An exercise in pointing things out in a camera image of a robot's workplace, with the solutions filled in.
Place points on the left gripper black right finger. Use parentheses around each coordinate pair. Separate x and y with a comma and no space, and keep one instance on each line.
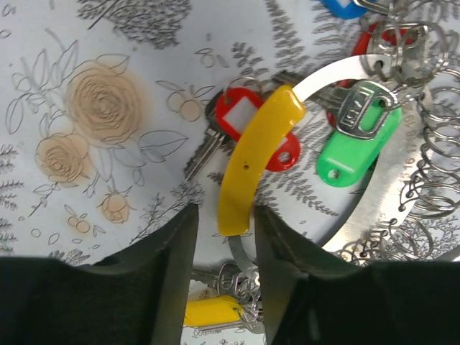
(311,296)

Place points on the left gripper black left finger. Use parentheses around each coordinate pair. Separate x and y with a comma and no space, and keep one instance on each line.
(134,296)

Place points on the metal key organiser with rings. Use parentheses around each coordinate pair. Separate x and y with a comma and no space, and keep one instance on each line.
(410,208)

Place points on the blue key tag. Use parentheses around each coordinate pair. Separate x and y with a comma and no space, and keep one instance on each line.
(344,9)

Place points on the silver keys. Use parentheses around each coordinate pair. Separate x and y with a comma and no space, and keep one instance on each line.
(348,101)
(211,143)

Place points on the silver loose keys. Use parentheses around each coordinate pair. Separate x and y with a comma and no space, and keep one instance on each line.
(211,143)

